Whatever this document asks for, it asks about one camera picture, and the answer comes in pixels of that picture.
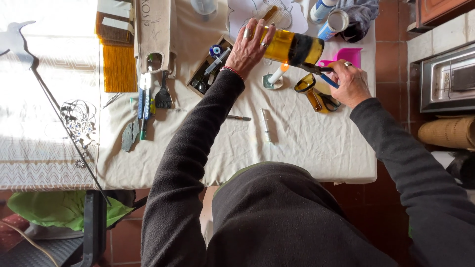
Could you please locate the person's left hand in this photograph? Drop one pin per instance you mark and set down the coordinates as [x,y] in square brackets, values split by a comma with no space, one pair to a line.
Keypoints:
[246,53]

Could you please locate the person's right hand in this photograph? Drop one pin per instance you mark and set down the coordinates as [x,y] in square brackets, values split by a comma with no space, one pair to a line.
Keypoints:
[352,85]

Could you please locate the person's left fingers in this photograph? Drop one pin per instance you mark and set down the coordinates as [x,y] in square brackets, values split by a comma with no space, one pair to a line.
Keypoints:
[258,31]

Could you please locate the person's right fingers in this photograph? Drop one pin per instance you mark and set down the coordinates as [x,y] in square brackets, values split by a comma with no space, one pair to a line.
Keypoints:
[339,74]

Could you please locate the amber glass bottle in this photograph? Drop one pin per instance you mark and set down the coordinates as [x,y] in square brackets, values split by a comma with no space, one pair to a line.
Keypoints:
[293,46]

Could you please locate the pink plastic scraper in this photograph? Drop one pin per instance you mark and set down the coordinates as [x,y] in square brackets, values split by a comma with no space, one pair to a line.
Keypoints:
[349,55]

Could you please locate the white paper with drawing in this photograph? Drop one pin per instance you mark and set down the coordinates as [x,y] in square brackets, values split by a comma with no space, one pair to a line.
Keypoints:
[245,13]

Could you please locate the cut amber bottle neck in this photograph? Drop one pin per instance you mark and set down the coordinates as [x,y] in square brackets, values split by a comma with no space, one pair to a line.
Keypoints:
[310,91]

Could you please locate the blue eye glass bead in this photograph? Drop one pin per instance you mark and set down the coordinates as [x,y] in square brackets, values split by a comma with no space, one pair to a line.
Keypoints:
[215,51]

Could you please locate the white lit candle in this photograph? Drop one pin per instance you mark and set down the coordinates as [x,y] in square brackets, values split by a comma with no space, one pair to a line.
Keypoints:
[276,75]

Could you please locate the blue can with metal base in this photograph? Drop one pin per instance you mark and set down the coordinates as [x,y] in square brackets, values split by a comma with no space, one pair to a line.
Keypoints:
[334,25]

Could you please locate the clear plastic syringe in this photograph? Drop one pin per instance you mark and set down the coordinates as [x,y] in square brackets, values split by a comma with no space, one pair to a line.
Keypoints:
[217,62]
[266,126]

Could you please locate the small ceramic candle holder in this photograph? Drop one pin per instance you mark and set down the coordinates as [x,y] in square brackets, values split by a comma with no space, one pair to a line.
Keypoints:
[269,84]

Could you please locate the clear glass jar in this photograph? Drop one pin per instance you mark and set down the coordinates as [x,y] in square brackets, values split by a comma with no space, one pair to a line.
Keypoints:
[204,7]

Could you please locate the grey crumpled cloth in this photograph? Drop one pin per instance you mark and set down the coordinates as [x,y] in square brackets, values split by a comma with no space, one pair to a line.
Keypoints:
[362,16]

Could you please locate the white and blue spray can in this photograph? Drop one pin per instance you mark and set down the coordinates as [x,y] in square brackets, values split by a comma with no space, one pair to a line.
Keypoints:
[320,11]

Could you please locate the wooden box of oddments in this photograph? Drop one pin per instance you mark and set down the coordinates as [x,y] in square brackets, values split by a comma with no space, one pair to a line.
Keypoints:
[202,79]

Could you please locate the cream work cloth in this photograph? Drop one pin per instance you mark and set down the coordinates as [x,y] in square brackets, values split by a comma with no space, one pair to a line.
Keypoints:
[315,144]

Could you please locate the thin dark pen tool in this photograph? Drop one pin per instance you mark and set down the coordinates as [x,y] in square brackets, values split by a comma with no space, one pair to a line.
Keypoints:
[239,118]

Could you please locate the beige canvas bag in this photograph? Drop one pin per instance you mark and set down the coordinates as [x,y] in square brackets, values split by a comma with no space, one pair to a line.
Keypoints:
[154,29]

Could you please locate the steel countertop oven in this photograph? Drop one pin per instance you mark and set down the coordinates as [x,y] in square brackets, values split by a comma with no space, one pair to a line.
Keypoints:
[449,79]

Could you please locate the black bristle brush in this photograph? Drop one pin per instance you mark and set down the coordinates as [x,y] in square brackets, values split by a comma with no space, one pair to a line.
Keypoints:
[163,98]

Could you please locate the wooden cabinet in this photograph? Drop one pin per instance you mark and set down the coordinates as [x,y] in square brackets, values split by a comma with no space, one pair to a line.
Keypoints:
[443,11]

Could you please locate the woven wicker basket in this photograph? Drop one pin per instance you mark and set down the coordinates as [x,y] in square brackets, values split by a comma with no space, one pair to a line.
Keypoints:
[447,132]

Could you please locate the small yellow tool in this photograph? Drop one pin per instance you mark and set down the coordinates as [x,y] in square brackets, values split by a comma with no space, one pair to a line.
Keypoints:
[153,107]

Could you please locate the blue and green tool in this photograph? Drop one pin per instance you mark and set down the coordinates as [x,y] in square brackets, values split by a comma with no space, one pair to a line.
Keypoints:
[146,111]

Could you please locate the amber ribbed glass sheet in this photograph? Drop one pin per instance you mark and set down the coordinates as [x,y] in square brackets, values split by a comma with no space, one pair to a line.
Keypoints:
[119,70]

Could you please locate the person's black sweater torso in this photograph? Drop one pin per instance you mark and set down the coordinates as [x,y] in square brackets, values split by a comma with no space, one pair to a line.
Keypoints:
[282,222]

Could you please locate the metal tweezers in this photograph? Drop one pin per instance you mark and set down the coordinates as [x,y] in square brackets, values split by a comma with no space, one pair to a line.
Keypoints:
[112,100]

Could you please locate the metal bird on rod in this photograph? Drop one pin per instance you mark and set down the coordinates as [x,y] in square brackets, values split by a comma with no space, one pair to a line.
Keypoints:
[15,40]

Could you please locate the zigzag patterned tablecloth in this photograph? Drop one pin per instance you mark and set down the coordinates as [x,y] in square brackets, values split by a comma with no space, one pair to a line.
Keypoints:
[40,163]

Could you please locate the black chair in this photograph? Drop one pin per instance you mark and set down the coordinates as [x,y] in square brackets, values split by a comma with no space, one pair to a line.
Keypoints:
[94,230]

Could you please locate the green plastic bag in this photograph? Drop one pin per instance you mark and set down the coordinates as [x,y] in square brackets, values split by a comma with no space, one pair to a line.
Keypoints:
[55,209]

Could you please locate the red dotted cushion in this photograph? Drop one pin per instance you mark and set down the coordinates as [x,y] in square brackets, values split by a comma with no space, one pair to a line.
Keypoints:
[11,231]

